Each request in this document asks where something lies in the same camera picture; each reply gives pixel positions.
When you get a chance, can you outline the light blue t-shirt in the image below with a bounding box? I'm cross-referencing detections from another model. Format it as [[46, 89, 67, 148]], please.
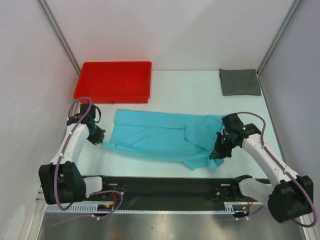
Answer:
[[103, 109, 225, 171]]

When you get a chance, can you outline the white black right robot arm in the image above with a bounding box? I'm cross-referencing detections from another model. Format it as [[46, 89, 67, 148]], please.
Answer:
[[209, 113, 318, 228]]

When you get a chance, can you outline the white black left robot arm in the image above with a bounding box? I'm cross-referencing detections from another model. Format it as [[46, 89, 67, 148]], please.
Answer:
[[38, 103, 111, 205]]

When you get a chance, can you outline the red plastic tray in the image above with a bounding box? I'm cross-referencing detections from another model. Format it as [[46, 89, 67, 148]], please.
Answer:
[[73, 61, 152, 104]]

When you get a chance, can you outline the folded grey t-shirt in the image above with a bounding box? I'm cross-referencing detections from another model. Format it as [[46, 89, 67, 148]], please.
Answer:
[[219, 68, 262, 96]]

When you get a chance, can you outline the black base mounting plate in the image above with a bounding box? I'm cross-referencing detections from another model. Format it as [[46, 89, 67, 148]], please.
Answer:
[[88, 176, 260, 210]]

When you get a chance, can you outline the white slotted cable duct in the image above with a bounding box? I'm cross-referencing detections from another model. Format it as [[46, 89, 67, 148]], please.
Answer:
[[46, 202, 249, 215]]

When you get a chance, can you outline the aluminium front frame rail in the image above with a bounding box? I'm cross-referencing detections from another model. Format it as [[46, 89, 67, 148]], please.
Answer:
[[34, 184, 310, 205]]

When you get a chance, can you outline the right aluminium corner post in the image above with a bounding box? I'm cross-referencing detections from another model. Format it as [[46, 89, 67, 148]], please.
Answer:
[[256, 0, 304, 77]]

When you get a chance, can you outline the aluminium corner post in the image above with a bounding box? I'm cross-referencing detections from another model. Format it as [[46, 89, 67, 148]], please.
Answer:
[[256, 0, 304, 77], [36, 0, 81, 76]]

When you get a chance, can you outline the left aluminium corner post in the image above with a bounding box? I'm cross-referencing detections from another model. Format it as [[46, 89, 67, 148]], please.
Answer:
[[36, 0, 81, 76]]

